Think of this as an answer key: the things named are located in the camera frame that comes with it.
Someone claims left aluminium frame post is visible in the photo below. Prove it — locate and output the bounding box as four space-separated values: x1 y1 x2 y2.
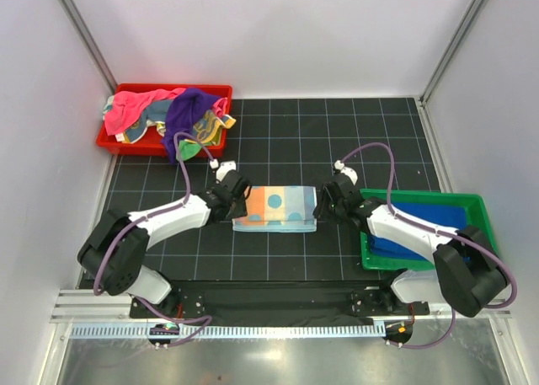
58 0 118 91

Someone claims yellow patterned towel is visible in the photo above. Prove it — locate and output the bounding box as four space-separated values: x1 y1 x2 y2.
190 110 236 146

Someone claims red plastic bin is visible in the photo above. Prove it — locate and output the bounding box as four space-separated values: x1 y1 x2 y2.
95 83 232 157

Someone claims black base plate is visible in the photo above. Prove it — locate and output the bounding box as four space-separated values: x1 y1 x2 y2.
128 281 430 328

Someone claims purple towel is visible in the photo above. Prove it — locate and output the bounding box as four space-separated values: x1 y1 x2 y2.
163 88 221 163

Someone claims green towel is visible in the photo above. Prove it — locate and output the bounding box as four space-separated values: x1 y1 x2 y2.
176 140 201 161

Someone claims pink towel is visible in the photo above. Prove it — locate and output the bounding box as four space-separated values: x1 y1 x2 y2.
103 88 186 136

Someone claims pastel patterned towel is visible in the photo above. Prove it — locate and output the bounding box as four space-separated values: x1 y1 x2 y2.
232 185 317 233

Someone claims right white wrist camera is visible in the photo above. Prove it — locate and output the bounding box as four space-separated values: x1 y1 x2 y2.
334 160 358 185

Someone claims right aluminium frame post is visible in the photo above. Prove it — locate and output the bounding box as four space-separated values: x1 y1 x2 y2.
419 0 488 106

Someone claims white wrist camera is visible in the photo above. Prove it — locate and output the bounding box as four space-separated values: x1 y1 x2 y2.
334 160 358 185
209 159 237 181

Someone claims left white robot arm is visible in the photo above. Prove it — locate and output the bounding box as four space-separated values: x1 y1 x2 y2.
77 170 252 318

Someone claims aluminium front rail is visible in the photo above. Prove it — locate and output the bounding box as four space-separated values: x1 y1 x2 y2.
50 289 511 324

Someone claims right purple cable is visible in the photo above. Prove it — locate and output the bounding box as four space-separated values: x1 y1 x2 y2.
334 142 518 349

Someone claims green plastic bin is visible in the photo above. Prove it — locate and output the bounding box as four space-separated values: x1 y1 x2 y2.
360 190 497 271

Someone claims perforated cable duct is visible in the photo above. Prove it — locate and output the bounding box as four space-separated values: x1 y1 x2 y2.
70 321 386 341

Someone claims blue towel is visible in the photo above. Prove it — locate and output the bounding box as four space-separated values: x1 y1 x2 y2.
369 202 467 260

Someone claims aluminium frame post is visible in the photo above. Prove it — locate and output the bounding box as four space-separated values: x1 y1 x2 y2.
58 0 118 91
419 0 488 106

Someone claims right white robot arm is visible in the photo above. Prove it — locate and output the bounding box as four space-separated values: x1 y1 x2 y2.
313 174 510 318

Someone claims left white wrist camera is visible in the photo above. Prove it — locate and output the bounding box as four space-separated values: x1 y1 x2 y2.
209 159 237 181

